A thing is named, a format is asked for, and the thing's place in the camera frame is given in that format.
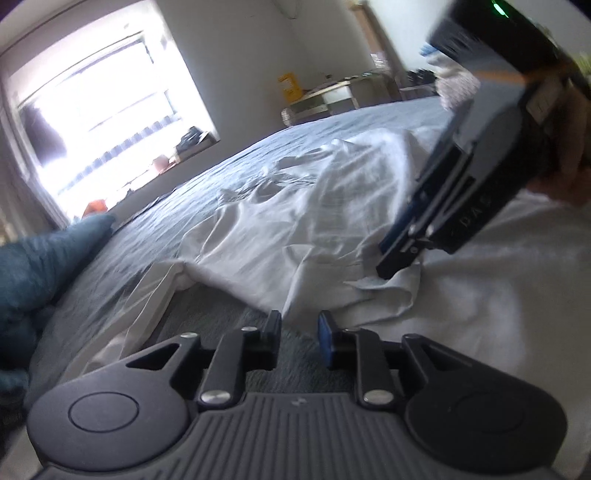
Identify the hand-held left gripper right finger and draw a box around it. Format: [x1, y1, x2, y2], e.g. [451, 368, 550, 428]
[317, 310, 467, 409]

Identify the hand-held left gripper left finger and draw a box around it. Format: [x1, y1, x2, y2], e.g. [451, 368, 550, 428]
[126, 310, 284, 409]

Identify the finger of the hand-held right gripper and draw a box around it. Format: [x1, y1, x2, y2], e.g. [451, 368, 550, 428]
[375, 225, 452, 281]
[379, 184, 433, 254]

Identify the white shirt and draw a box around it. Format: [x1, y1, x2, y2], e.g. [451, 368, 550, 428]
[88, 128, 591, 462]

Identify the person's right hand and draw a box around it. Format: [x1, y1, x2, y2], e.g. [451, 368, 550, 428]
[527, 73, 591, 207]

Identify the pink patterned folded cloth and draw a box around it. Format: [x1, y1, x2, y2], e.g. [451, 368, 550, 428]
[435, 73, 484, 112]

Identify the dark object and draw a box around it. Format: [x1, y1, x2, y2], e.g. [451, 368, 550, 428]
[405, 68, 439, 88]

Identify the pale desk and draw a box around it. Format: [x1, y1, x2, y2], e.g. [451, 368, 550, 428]
[295, 75, 403, 117]

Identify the wooden board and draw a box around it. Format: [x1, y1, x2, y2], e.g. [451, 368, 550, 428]
[352, 2, 399, 75]

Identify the yellow box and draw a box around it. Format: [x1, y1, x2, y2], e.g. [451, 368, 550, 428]
[278, 73, 302, 103]

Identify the dark cloth bundle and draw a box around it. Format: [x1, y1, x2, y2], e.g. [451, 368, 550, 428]
[174, 130, 214, 154]

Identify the teal pillow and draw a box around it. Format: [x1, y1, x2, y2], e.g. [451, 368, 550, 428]
[0, 213, 117, 416]

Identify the bright window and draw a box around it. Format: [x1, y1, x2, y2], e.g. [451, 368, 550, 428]
[14, 0, 221, 219]

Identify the window curtain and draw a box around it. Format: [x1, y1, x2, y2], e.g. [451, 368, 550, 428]
[0, 41, 66, 232]

